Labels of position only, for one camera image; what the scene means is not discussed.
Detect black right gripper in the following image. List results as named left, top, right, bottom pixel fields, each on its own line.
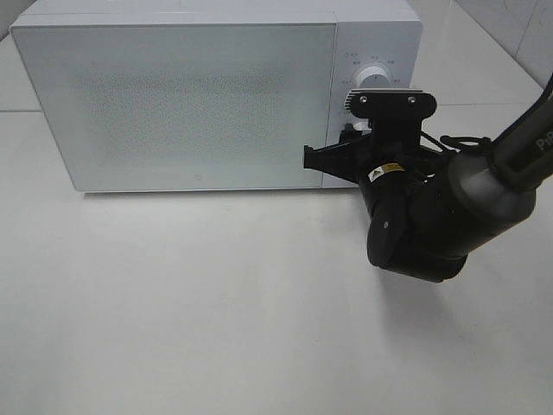
left=302, top=116, right=450, bottom=217

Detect white microwave knob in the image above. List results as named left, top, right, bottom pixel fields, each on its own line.
left=352, top=120, right=372, bottom=131
left=354, top=63, right=392, bottom=89

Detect white microwave door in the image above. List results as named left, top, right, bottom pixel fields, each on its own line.
left=13, top=24, right=335, bottom=192

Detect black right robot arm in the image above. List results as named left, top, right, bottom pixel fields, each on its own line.
left=303, top=86, right=552, bottom=283

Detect white microwave oven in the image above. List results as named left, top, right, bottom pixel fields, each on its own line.
left=10, top=1, right=423, bottom=191

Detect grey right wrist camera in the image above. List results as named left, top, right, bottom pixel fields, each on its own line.
left=344, top=88, right=437, bottom=120

